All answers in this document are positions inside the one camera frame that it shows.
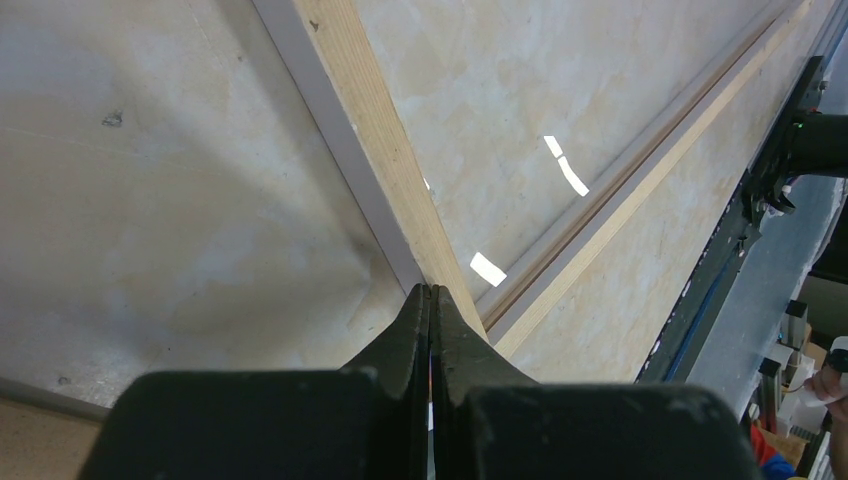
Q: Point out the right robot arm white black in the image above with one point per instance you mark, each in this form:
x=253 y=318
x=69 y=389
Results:
x=812 y=143

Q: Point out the clear acrylic glass sheet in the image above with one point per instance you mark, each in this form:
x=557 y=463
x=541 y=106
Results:
x=480 y=85

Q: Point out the person hand in background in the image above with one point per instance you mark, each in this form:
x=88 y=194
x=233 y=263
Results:
x=826 y=384

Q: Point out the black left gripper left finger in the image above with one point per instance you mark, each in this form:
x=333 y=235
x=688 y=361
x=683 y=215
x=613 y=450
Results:
x=365 y=420

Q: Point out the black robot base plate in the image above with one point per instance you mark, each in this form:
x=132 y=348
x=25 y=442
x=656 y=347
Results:
x=696 y=310

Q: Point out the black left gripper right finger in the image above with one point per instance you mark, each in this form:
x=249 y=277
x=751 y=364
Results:
x=494 y=422

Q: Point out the white wooden picture frame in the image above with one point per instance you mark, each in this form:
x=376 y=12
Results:
x=325 y=48

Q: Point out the brown cardboard backing board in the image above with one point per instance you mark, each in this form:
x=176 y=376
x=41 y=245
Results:
x=40 y=444

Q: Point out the aluminium front rail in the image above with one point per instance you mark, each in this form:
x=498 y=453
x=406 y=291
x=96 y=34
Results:
x=776 y=265

